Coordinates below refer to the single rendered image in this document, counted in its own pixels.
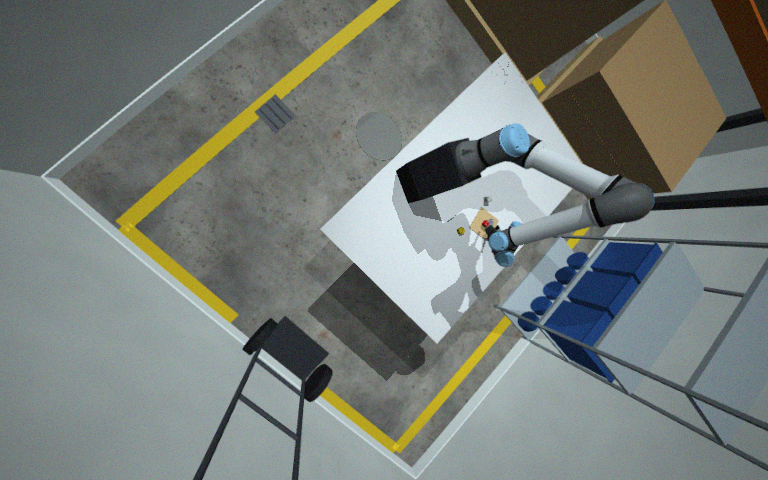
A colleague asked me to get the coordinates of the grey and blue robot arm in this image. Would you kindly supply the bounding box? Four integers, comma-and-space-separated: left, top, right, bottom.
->
456, 123, 654, 267

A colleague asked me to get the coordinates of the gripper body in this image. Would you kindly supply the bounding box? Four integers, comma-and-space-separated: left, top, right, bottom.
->
485, 225, 498, 240

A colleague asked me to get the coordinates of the tan mat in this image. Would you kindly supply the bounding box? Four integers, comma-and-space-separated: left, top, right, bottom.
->
469, 207, 499, 241

